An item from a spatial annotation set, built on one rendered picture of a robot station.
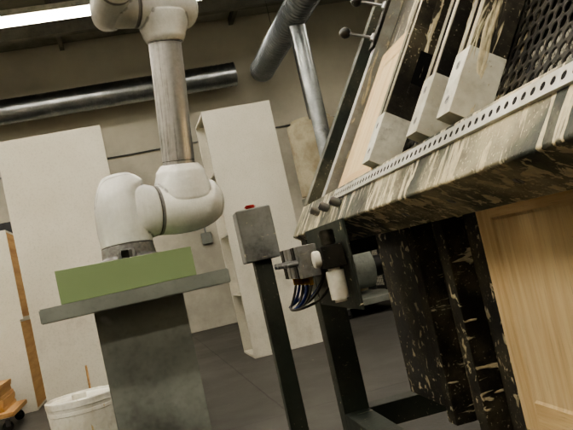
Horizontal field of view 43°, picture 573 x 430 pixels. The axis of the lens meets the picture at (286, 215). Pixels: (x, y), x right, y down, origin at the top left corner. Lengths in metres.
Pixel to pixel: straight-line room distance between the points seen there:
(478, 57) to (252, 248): 1.36
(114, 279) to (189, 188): 0.39
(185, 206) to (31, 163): 2.39
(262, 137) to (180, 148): 3.90
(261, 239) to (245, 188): 3.58
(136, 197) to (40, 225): 2.32
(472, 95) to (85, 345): 3.47
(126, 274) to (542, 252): 1.08
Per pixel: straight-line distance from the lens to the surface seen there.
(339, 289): 1.91
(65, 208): 4.48
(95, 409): 3.15
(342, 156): 2.38
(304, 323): 6.09
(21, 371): 6.23
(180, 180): 2.24
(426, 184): 1.31
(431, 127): 1.44
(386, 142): 1.76
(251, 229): 2.49
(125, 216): 2.17
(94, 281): 2.03
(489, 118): 1.13
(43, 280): 4.46
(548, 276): 1.52
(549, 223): 1.47
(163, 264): 2.03
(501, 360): 1.87
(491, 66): 1.33
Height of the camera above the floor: 0.74
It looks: 3 degrees up
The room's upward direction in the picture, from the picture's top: 13 degrees counter-clockwise
